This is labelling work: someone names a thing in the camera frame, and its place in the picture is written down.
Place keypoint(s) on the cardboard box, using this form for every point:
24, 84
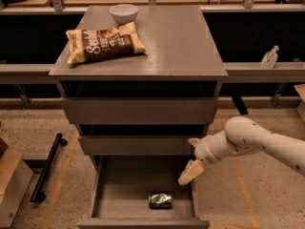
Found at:
15, 177

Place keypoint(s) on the grey top drawer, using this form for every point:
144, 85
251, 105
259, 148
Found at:
139, 111

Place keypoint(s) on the grey drawer cabinet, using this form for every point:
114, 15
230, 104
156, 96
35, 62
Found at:
180, 62

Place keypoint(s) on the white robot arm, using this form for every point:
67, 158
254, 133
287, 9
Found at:
242, 136

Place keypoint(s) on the grey open bottom drawer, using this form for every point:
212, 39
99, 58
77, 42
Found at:
120, 197

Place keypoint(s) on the grey middle drawer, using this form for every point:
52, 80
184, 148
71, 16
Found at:
135, 146

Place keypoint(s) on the clear sanitizer bottle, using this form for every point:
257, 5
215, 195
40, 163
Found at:
269, 58

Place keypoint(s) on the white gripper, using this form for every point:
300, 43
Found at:
204, 151

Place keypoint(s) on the green soda can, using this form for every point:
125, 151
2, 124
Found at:
160, 200

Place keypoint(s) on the white bowl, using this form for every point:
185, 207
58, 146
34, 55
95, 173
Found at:
124, 13

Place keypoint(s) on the black metal bar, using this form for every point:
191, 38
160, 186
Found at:
38, 195

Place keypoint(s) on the brown yellow chip bag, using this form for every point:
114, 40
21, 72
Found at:
92, 45

